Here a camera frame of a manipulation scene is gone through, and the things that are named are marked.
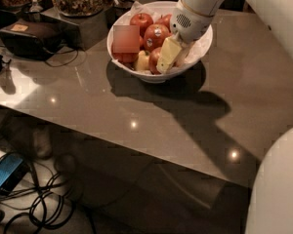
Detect black headset cable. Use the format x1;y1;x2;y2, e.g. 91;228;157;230
43;46;80;68

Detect white bowl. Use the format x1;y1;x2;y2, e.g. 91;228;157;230
106;0;214;84

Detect yellow green apple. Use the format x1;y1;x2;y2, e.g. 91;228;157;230
133;50;149;71

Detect metal scoop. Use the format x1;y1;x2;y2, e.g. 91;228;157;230
29;0;43;13

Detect black floor cables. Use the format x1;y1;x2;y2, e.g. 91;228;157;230
0;153;99;234

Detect white paper liner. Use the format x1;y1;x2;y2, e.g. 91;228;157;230
110;0;213;76

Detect black VR headset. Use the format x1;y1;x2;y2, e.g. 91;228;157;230
0;19;63;60

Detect red apple center with sticker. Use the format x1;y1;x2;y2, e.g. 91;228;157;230
144;23;170;52

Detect dark square pedestal block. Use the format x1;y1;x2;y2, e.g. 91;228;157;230
41;8;109;51

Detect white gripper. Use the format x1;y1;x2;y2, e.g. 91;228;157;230
156;0;213;74

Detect dark container with scoop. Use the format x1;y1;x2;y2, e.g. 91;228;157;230
103;0;134;26

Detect blue electronic box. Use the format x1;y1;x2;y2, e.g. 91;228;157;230
0;154;27;195

